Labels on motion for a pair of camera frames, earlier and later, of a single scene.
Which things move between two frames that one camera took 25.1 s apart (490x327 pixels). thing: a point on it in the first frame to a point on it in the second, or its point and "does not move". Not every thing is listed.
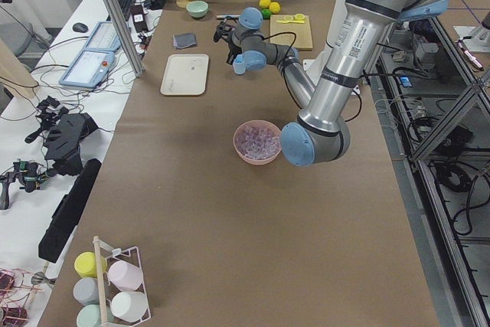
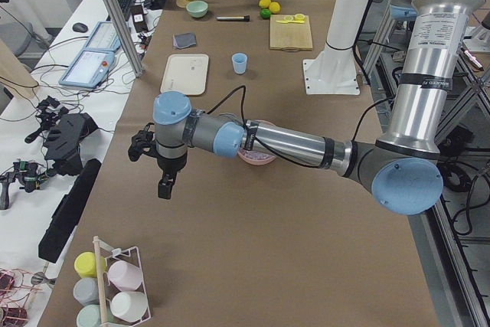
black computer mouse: x=80 y=27 does not move
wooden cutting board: x=303 y=40 does not move
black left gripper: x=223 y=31 to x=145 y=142
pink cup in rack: x=125 y=276 does not move
